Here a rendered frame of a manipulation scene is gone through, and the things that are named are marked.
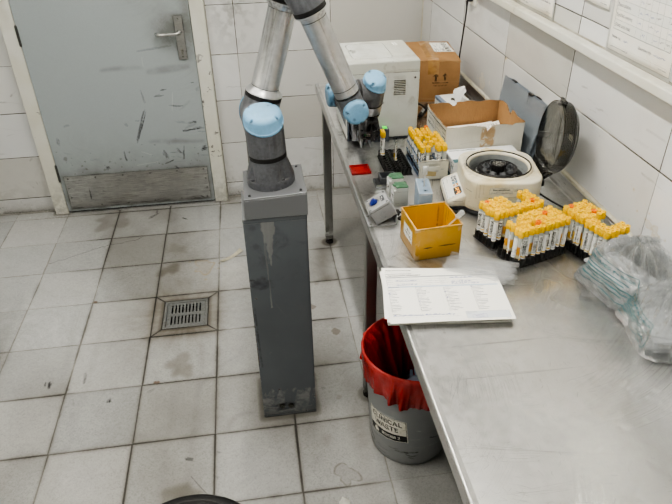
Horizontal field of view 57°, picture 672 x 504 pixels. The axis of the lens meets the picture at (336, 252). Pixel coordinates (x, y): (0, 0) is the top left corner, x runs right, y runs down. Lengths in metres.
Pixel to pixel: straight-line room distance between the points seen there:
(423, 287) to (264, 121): 0.67
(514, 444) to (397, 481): 1.05
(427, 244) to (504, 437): 0.62
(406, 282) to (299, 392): 0.92
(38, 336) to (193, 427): 0.96
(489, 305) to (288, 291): 0.78
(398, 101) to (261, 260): 0.83
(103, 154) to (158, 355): 1.46
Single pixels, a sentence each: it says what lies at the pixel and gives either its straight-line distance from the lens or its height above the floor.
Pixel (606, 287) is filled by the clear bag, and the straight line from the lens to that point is 1.65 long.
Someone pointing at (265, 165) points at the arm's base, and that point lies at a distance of 1.89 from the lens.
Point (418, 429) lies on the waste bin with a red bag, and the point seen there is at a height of 0.20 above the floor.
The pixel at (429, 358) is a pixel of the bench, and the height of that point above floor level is 0.88.
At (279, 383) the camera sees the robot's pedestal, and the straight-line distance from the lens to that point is 2.35.
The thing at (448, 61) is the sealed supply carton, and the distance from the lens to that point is 2.81.
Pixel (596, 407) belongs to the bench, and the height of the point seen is 0.87.
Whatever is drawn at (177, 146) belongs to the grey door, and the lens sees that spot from 3.78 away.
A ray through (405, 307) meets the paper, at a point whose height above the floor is 0.89.
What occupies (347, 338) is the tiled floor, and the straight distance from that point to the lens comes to 2.78.
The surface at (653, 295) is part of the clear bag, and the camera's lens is 1.56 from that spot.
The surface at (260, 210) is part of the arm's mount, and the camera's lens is 1.91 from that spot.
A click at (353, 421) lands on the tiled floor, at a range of 2.44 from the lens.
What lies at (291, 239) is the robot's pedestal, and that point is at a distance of 1.97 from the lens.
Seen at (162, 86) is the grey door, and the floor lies 0.74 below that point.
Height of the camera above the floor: 1.83
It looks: 33 degrees down
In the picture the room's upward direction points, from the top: 1 degrees counter-clockwise
